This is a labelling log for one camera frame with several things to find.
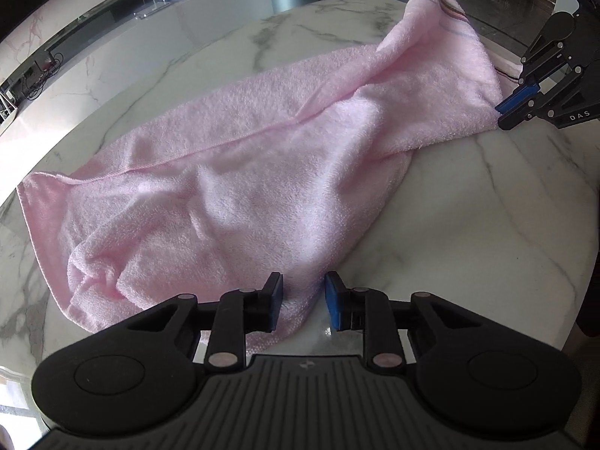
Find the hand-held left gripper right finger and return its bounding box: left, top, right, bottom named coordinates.
left=324, top=270, right=477, bottom=370

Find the long marble low cabinet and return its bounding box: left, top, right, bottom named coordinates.
left=0, top=0, right=277, bottom=137

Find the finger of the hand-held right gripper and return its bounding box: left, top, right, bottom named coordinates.
left=517, top=9, right=584, bottom=97
left=494, top=62, right=600, bottom=132

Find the black cables and power strip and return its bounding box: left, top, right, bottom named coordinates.
left=0, top=51, right=65, bottom=104

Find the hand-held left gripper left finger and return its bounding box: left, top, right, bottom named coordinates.
left=122, top=272, right=285, bottom=370

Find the pink towel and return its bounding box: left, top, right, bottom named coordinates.
left=16, top=0, right=523, bottom=357

